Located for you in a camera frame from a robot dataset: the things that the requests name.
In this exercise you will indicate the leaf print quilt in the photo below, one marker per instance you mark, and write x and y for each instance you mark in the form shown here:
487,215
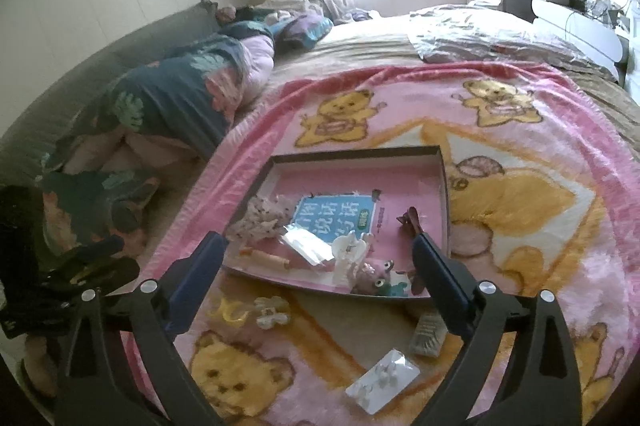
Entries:
175,95

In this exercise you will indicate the beige bed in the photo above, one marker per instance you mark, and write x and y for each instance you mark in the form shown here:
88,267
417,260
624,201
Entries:
350,50

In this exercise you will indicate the white flower hair clip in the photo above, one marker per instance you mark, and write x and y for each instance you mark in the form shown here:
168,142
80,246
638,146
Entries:
272,312

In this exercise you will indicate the grey comb hair clip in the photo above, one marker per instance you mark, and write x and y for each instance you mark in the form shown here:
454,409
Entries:
427,333

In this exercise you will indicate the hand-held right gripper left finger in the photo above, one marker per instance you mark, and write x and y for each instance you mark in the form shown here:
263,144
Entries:
197,276

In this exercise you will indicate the yellow crescent hair clip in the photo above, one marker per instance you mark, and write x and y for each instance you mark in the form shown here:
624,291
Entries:
227,313

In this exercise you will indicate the grey-green headboard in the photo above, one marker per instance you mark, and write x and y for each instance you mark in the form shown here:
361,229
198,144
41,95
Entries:
75,70

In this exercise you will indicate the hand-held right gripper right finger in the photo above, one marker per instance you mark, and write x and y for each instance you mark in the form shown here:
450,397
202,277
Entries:
442,281

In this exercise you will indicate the plush hair clip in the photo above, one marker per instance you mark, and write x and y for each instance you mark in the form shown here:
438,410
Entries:
372,278

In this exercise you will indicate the pink stick hair clip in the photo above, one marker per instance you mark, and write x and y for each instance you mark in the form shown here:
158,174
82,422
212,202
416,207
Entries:
265,257

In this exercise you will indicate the pink bear printed blanket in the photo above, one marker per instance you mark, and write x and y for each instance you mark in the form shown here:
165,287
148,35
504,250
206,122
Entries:
525,256

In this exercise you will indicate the purple pillow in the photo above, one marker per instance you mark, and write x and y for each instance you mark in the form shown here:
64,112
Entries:
305,30

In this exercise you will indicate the shallow cardboard box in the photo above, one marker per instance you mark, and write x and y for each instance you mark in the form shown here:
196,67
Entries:
330,186

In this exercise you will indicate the white dotted hair bow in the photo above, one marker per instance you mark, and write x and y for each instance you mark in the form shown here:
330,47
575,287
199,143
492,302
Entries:
260,218

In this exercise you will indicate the clear plastic packet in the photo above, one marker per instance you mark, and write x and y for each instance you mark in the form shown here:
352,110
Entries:
310,246

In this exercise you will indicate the brown hair clip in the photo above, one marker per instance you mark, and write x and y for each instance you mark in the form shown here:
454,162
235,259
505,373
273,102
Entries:
412,221

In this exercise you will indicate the clear earring packet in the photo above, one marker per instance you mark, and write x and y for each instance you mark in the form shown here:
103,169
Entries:
385,381

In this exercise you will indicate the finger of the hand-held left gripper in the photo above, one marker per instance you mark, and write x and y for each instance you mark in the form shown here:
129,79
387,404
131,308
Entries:
110,273
95,251

